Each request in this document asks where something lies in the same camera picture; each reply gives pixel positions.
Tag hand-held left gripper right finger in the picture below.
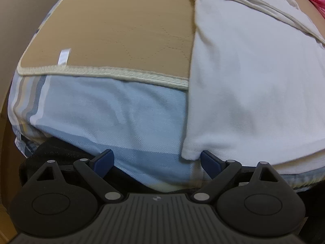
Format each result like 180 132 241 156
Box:
190 150 281 204

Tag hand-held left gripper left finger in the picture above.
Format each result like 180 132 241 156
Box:
24 149 125 204

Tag white long-sleeve shirt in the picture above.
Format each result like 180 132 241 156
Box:
175 0 325 176

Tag blue plaid bed sheet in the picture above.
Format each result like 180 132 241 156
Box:
8 13 325 194

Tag tan bed mat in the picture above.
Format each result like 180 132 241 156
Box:
17 0 325 90

